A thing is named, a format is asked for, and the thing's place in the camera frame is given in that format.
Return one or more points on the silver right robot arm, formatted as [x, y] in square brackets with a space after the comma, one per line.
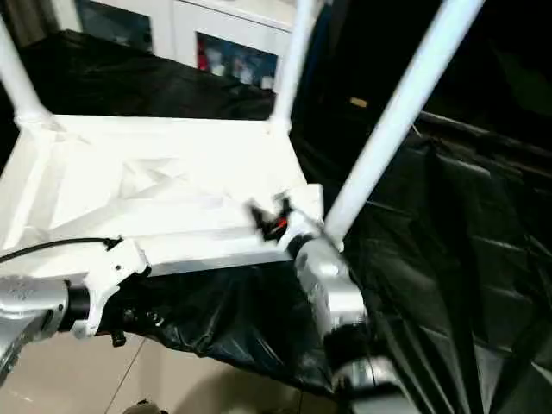
[336, 293]

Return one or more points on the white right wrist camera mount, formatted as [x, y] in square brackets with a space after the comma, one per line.
[308, 200]

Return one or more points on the white cabinet with glass doors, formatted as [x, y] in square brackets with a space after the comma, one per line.
[181, 26]

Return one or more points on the black case with yellow label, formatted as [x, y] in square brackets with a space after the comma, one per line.
[358, 64]

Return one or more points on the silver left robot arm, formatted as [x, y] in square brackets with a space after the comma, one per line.
[26, 302]

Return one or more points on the grey curtain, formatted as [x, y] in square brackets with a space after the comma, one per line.
[39, 17]

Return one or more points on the black plastic mat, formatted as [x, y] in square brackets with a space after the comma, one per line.
[431, 215]

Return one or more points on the white plastic table top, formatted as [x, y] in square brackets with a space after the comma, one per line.
[129, 172]

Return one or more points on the blue upright panel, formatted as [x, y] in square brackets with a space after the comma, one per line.
[320, 34]

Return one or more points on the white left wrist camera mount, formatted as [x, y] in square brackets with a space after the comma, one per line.
[112, 267]

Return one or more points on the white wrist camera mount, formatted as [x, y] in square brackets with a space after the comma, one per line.
[308, 200]
[112, 267]

